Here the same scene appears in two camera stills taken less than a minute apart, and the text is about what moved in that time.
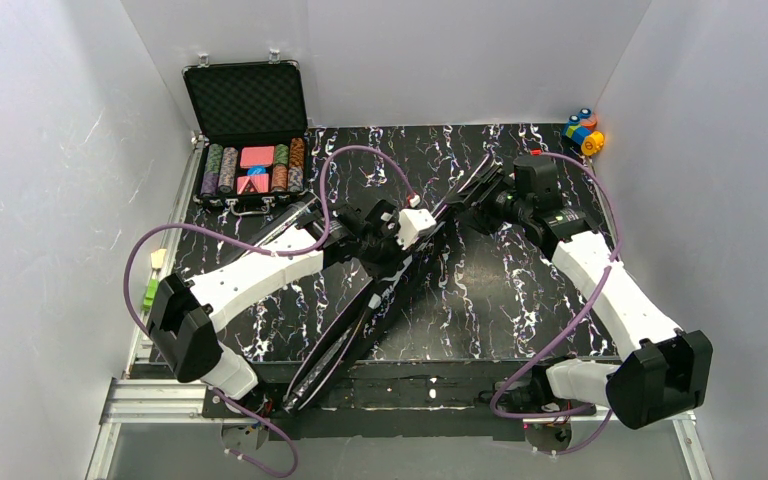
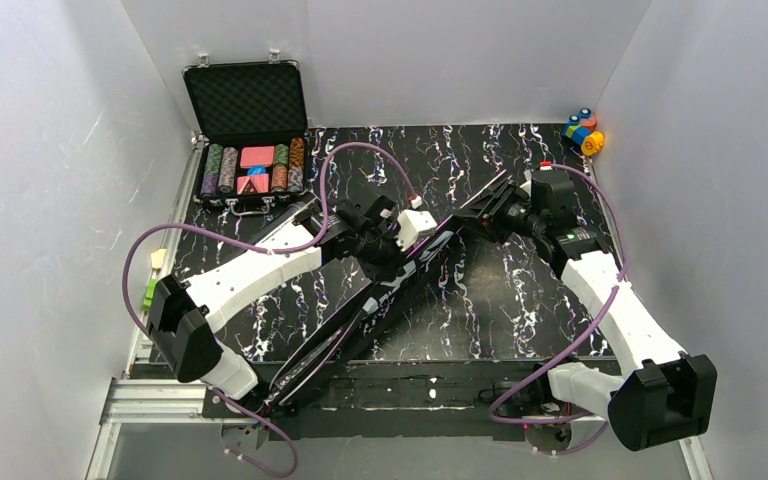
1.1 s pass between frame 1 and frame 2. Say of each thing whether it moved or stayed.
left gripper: stayed
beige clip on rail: stayed
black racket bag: moved
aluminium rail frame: stayed
